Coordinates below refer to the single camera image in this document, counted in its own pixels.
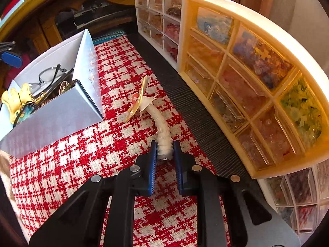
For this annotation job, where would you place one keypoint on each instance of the yellow drawer organizer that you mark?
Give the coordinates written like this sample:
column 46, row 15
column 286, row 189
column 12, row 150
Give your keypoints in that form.
column 257, row 87

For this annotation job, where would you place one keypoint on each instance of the mushroom hair stick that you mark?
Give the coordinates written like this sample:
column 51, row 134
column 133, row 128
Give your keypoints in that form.
column 162, row 128

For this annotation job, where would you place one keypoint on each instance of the sheer white curtain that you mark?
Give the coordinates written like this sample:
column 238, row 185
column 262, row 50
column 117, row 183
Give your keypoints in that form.
column 303, row 18

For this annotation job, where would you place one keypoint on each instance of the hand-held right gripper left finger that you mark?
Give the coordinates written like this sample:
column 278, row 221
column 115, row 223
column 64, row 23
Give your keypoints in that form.
column 152, row 169

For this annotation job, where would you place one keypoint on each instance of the light blue cardboard box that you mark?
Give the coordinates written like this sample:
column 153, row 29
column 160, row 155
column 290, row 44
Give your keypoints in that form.
column 64, row 118

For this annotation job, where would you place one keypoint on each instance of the wooden cabinet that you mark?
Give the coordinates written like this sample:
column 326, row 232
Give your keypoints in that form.
column 48, row 30

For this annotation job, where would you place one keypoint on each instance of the stack of teal notebooks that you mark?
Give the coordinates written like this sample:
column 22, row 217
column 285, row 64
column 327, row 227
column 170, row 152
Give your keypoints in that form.
column 108, row 37

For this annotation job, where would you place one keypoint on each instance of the red white checked cloth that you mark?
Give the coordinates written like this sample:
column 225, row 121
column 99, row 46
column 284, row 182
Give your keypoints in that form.
column 102, row 154

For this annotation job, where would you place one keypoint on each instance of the white drawer organizer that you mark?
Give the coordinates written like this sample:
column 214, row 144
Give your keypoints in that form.
column 164, row 12

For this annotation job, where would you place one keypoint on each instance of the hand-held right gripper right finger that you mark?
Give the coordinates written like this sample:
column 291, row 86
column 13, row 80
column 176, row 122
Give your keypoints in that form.
column 179, row 169

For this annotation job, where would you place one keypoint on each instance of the clear frame glasses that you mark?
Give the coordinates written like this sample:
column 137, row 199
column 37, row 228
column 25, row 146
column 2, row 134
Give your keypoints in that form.
column 47, row 76

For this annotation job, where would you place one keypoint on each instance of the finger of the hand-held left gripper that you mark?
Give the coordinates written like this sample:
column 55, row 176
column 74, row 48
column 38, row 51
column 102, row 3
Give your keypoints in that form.
column 6, row 46
column 11, row 59

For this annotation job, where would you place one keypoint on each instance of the red box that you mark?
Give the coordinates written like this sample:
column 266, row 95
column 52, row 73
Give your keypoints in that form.
column 16, row 3

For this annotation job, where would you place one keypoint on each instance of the white organizer with grey drawers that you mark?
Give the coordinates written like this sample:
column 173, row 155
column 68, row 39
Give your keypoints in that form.
column 300, row 198

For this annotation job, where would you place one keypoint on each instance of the gold black luggage tag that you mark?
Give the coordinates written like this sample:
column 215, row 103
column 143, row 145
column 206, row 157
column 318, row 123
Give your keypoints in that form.
column 64, row 87

